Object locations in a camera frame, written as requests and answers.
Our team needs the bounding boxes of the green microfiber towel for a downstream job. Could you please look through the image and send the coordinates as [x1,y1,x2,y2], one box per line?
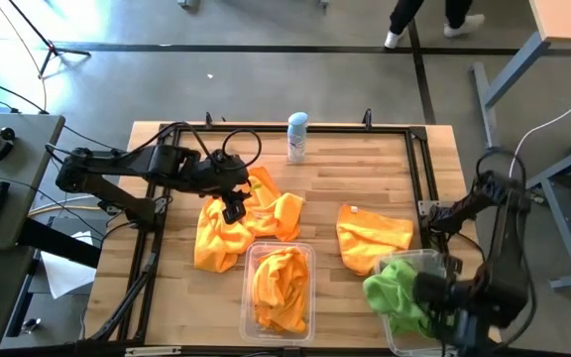
[362,258,421,323]
[387,311,438,340]

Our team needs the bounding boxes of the black tripod stand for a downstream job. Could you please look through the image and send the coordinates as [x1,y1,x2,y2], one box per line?
[7,0,92,78]

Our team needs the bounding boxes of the white blue spray bottle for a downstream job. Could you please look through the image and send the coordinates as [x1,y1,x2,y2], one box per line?
[285,111,310,165]

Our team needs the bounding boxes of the yellow cable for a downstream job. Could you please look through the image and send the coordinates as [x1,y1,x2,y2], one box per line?
[27,192,103,217]

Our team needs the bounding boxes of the clear plastic bin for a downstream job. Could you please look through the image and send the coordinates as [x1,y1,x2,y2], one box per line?
[239,241,316,346]
[372,247,465,357]

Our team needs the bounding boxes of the dark metal desk leg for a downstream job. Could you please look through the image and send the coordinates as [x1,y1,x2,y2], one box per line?
[6,267,39,338]

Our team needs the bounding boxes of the grey metal table frame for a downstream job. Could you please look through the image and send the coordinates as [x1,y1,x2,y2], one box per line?
[525,126,571,292]

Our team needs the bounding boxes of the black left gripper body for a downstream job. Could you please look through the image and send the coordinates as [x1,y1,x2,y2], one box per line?
[188,153,253,197]

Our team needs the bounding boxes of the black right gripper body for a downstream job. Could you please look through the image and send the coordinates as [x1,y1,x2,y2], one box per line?
[413,270,470,343]

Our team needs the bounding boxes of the black aluminium table frame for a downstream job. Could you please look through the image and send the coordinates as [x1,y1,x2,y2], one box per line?
[79,120,504,357]

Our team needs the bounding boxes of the thin beige cable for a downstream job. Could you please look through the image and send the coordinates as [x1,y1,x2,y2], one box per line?
[0,0,49,114]

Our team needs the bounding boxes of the white label strip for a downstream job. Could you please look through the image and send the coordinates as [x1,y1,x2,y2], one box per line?
[125,345,181,356]

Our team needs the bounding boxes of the white shoe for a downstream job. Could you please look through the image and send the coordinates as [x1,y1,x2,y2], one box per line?
[442,13,486,40]
[383,29,406,50]

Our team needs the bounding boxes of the white paper sheet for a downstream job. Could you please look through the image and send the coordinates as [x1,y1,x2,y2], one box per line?
[40,230,97,300]

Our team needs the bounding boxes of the orange microfiber towel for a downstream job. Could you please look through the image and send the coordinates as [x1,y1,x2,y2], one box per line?
[253,297,309,334]
[335,204,415,277]
[253,246,311,318]
[193,165,307,275]

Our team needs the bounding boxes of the grey desk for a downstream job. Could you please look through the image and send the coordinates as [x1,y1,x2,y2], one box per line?
[0,112,67,351]

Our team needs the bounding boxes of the black metal beam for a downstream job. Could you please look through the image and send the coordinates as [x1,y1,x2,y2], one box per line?
[16,217,102,269]

